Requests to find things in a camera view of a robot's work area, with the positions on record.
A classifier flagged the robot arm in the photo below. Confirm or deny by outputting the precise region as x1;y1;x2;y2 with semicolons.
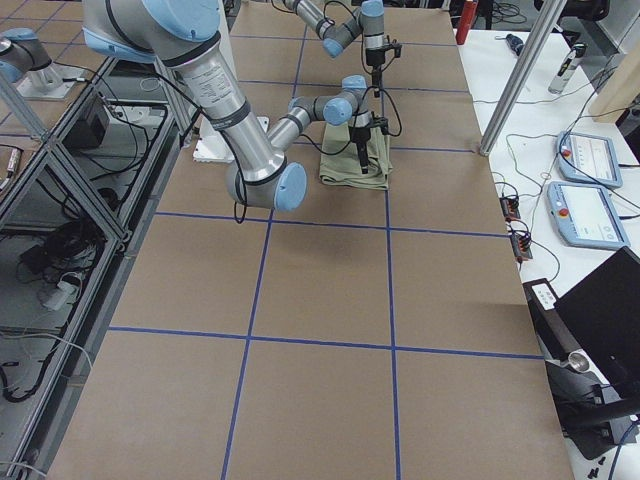
83;0;374;211
271;0;403;98

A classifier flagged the black laptop monitor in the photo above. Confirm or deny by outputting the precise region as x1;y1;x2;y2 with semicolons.
523;247;639;459

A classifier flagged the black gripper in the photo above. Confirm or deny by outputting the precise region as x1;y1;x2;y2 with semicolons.
363;38;402;98
349;113;389;174

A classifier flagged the right grey USB hub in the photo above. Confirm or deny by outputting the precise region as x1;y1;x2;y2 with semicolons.
509;230;533;263

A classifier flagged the red cylinder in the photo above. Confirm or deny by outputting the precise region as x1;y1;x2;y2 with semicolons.
455;0;478;45

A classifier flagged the aluminium frame post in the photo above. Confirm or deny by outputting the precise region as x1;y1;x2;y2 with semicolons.
479;0;567;157

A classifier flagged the olive green long-sleeve shirt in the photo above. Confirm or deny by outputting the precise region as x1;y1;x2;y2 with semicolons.
319;124;393;190

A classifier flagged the near teach pendant tablet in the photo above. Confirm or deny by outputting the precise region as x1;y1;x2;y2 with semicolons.
547;181;631;251

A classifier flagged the grey usb hub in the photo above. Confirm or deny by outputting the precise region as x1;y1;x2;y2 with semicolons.
499;195;521;222
509;230;533;263

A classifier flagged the far teach pendant tablet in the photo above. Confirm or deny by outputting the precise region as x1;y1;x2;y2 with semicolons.
556;130;623;189

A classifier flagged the teach pendant tablet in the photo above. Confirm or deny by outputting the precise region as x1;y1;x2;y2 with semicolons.
556;130;623;189
547;181;631;251

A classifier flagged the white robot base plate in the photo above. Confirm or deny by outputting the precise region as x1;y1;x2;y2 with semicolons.
193;113;233;164

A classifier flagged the left grey USB hub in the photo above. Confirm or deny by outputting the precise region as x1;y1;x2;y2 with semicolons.
499;195;521;222

